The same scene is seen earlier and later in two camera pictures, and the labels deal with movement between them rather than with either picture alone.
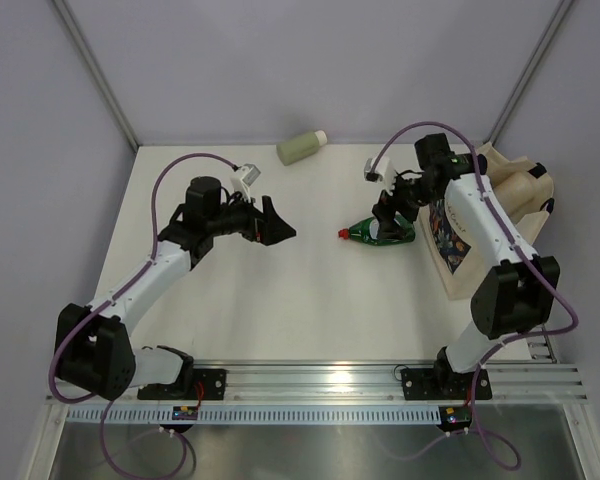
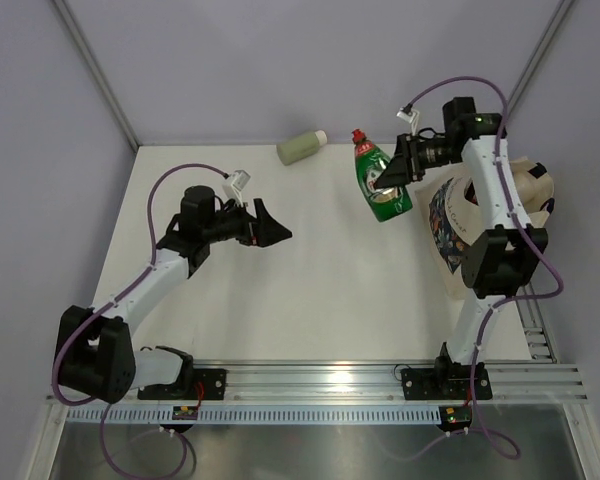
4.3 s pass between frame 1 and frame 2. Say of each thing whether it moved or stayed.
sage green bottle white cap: stayed
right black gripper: moved
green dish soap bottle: moved
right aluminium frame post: stayed
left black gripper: stayed
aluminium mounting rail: stayed
